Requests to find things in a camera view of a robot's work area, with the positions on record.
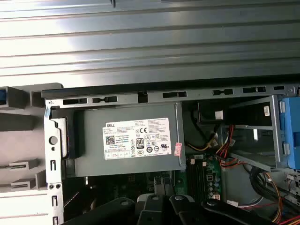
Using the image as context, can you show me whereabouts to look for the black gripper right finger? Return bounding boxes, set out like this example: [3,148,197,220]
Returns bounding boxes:
[169,194,279,225]

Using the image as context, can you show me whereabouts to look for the green motherboard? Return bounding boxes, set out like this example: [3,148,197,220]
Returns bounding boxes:
[152,153,223,202]

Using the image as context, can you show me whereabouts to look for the metal drive cage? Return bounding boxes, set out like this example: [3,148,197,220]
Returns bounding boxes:
[220,95,282,173]

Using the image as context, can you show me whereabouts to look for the black cable bundle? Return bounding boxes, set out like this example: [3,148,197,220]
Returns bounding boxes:
[248,164,300,209]

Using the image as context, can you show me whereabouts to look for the black RAM slot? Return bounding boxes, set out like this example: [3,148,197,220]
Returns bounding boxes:
[187,159,192,200]
[191,159,196,200]
[200,159,206,200]
[196,159,202,200]

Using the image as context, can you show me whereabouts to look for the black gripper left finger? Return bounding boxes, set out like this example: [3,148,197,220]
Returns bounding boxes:
[62,194,179,225]

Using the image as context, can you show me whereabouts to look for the grey power supply unit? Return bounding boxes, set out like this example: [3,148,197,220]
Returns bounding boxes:
[50,101,188,178]

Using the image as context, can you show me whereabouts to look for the black optical drive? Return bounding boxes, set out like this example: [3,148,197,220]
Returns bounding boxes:
[198,100,274,126]

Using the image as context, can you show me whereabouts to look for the black open PC case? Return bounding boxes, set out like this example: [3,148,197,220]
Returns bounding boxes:
[41,81,300,225]

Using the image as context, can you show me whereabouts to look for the blue empty drive carrier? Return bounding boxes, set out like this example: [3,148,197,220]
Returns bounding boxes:
[277,97,300,170]

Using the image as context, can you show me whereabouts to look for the yellow black wires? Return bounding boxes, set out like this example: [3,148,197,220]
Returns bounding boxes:
[186,135,220,153]

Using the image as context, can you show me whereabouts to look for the grey parts rack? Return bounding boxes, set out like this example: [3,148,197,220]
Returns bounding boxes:
[0,82,64,195]

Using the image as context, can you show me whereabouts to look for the orange red wire bundle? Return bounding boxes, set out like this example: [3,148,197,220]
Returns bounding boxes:
[214,124,242,168]

